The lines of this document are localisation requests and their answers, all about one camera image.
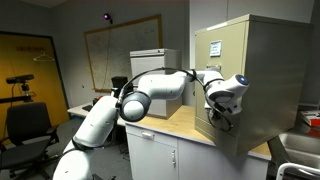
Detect purple-lit ceiling camera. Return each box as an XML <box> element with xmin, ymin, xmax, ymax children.
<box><xmin>102</xmin><ymin>12</ymin><xmax>114</xmax><ymax>25</ymax></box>

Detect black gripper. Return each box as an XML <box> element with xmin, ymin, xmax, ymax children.
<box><xmin>207</xmin><ymin>105</ymin><xmax>234</xmax><ymax>133</ymax></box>

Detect black armless office chair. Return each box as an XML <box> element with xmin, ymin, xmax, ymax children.
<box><xmin>0</xmin><ymin>101</ymin><xmax>62</xmax><ymax>180</ymax></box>

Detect white desk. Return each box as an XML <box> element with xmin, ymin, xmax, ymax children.
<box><xmin>67</xmin><ymin>101</ymin><xmax>101</xmax><ymax>118</ymax></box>

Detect wire clothes hanger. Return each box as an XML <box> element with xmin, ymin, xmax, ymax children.
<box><xmin>32</xmin><ymin>51</ymin><xmax>56</xmax><ymax>63</ymax></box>

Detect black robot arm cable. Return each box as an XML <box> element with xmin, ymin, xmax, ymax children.
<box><xmin>115</xmin><ymin>67</ymin><xmax>234</xmax><ymax>133</ymax></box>

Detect black camera on stand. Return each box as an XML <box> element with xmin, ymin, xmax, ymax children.
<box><xmin>0</xmin><ymin>73</ymin><xmax>35</xmax><ymax>105</ymax></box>

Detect white metal tube frame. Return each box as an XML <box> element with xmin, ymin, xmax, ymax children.
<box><xmin>275</xmin><ymin>161</ymin><xmax>320</xmax><ymax>180</ymax></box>

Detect beige cabinet drawer with label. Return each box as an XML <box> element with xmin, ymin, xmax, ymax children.
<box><xmin>195</xmin><ymin>22</ymin><xmax>247</xmax><ymax>76</ymax></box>

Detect black monitor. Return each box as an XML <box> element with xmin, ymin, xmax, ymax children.
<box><xmin>110</xmin><ymin>75</ymin><xmax>129</xmax><ymax>98</ymax></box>

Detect wood-framed whiteboard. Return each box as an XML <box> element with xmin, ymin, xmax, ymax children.
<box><xmin>83</xmin><ymin>13</ymin><xmax>164</xmax><ymax>94</ymax></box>

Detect yellow door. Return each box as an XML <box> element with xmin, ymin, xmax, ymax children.
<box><xmin>0</xmin><ymin>31</ymin><xmax>70</xmax><ymax>136</ymax></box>

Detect white paper label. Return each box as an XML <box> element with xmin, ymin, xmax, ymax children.
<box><xmin>209</xmin><ymin>39</ymin><xmax>223</xmax><ymax>58</ymax></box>

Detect black keyboard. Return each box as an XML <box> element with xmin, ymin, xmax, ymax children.
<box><xmin>81</xmin><ymin>104</ymin><xmax>95</xmax><ymax>113</ymax></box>

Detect grey two-drawer lateral cabinet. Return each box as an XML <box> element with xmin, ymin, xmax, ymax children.
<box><xmin>129</xmin><ymin>48</ymin><xmax>184</xmax><ymax>120</ymax></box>

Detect white base cabinet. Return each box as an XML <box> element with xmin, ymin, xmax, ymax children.
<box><xmin>125</xmin><ymin>123</ymin><xmax>270</xmax><ymax>180</ymax></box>

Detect red and white box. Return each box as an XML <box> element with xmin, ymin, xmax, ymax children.
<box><xmin>299</xmin><ymin>109</ymin><xmax>320</xmax><ymax>127</ymax></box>

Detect steel sink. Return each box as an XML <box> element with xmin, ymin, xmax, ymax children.
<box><xmin>278</xmin><ymin>131</ymin><xmax>320</xmax><ymax>172</ymax></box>

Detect beige metal file cabinet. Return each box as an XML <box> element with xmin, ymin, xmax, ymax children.
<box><xmin>194</xmin><ymin>13</ymin><xmax>314</xmax><ymax>158</ymax></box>

